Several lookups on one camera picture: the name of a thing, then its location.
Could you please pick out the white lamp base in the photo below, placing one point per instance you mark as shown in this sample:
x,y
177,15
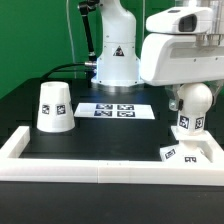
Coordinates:
x,y
201,148

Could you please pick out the white marker sheet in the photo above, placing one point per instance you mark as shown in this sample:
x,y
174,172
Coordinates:
x,y
114,111

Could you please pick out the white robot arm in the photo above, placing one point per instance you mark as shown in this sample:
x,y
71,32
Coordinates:
x,y
118,65

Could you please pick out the white lamp shade cone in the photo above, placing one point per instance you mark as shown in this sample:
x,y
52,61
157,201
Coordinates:
x,y
55,112

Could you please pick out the white lamp bulb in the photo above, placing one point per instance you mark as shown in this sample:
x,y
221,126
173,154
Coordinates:
x,y
197,99

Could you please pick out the white U-shaped frame fence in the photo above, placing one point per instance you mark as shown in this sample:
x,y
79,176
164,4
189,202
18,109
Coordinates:
x,y
13,167

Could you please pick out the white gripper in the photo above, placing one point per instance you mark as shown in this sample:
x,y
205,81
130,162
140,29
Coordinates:
x,y
176,59

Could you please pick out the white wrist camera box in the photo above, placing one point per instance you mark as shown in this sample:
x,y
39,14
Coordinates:
x,y
181,20

